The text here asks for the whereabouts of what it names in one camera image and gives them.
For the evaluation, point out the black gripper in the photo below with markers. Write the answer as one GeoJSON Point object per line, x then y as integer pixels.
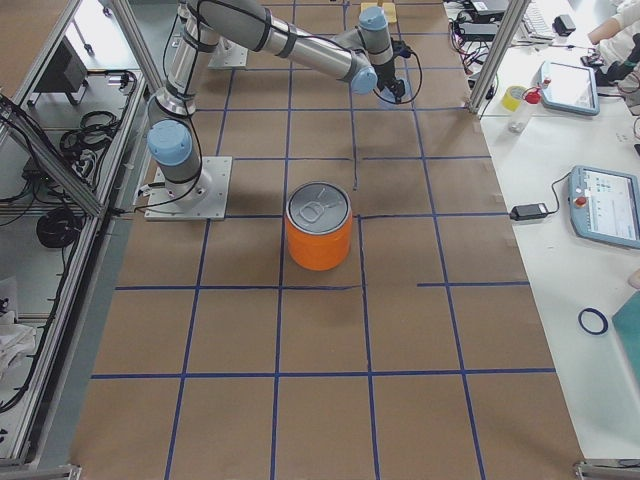
{"type": "Point", "coordinates": [385, 80]}

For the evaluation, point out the light blue plastic cup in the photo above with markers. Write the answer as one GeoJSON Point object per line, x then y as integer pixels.
{"type": "Point", "coordinates": [387, 99]}

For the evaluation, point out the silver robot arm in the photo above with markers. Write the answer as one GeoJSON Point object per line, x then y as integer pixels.
{"type": "Point", "coordinates": [363, 57]}

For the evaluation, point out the yellow tape roll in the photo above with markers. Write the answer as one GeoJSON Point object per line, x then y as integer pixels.
{"type": "Point", "coordinates": [513, 97]}

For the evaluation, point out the red capped squeeze bottle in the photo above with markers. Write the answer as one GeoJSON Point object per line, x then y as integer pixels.
{"type": "Point", "coordinates": [525, 110]}

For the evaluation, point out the orange can with silver lid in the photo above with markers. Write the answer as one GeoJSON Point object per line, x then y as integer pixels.
{"type": "Point", "coordinates": [318, 225]}

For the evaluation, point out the far teach pendant tablet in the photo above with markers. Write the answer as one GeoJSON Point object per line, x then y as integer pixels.
{"type": "Point", "coordinates": [570, 89]}

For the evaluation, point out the teach pendant tablet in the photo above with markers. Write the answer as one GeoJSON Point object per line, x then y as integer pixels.
{"type": "Point", "coordinates": [604, 206]}
{"type": "Point", "coordinates": [570, 89]}

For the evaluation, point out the small black power adapter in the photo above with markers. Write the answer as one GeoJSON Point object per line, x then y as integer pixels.
{"type": "Point", "coordinates": [526, 212]}

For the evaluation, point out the near teach pendant tablet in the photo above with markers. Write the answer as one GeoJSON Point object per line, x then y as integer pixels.
{"type": "Point", "coordinates": [604, 206]}

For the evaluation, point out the teal board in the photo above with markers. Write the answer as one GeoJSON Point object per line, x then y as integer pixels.
{"type": "Point", "coordinates": [626, 323]}

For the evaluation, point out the aluminium frame post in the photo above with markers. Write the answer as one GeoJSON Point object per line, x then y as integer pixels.
{"type": "Point", "coordinates": [506, 31]}

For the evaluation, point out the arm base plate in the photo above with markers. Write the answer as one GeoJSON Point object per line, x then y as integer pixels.
{"type": "Point", "coordinates": [228, 56]}
{"type": "Point", "coordinates": [206, 200]}

